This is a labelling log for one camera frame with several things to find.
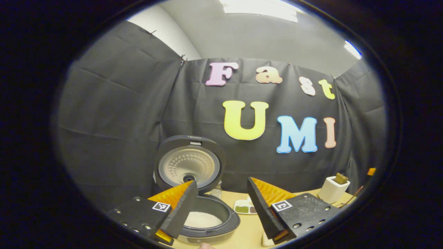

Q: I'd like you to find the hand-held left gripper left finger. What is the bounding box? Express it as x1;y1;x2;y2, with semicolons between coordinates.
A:
107;180;199;247

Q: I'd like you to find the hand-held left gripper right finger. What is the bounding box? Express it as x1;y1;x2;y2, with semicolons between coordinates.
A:
246;177;342;245

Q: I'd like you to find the white chopstick holder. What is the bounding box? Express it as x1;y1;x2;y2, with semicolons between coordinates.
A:
318;176;351;204

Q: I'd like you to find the black rice cooker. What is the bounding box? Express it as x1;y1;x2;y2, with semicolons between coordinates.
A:
153;135;241;245

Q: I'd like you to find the white dish with beans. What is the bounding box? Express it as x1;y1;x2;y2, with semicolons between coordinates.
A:
234;198;258;215

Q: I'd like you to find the black backdrop cloth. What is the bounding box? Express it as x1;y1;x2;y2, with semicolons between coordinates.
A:
55;20;386;211

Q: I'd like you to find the small ceiling light panel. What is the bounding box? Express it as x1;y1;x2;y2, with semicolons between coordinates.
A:
344;40;362;59

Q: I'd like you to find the large ceiling light panel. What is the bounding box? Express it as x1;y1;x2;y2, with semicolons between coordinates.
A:
220;0;298;23

